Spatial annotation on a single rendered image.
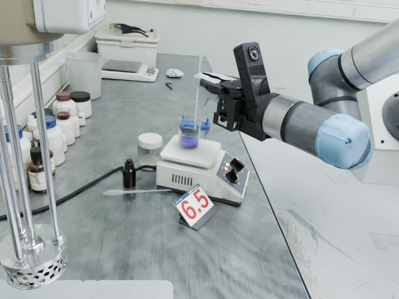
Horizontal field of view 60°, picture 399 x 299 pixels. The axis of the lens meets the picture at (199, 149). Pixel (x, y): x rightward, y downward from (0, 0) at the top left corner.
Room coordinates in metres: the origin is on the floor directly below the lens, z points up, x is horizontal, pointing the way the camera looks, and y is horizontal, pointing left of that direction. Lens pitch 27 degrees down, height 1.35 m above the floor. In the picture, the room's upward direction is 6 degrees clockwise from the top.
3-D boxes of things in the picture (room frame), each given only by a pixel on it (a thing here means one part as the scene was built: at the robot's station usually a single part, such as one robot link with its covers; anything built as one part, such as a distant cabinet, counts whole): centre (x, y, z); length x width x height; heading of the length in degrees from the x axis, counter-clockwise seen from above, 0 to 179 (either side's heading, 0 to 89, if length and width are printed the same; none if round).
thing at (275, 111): (0.56, -0.14, 1.14); 0.08 x 0.05 x 0.08; 133
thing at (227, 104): (0.61, -0.08, 1.13); 0.12 x 0.08 x 0.09; 43
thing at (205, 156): (0.71, 0.02, 0.98); 0.12 x 0.12 x 0.01; 78
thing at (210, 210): (0.58, -0.01, 0.92); 0.09 x 0.06 x 0.04; 151
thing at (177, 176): (0.70, -0.01, 0.94); 0.22 x 0.13 x 0.08; 78
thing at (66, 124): (0.84, 0.37, 0.94); 0.05 x 0.05 x 0.09
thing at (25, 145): (0.63, 0.39, 0.96); 0.07 x 0.07 x 0.13
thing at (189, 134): (0.72, 0.03, 1.02); 0.06 x 0.05 x 0.08; 145
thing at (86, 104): (1.04, 0.40, 0.94); 0.07 x 0.07 x 0.07
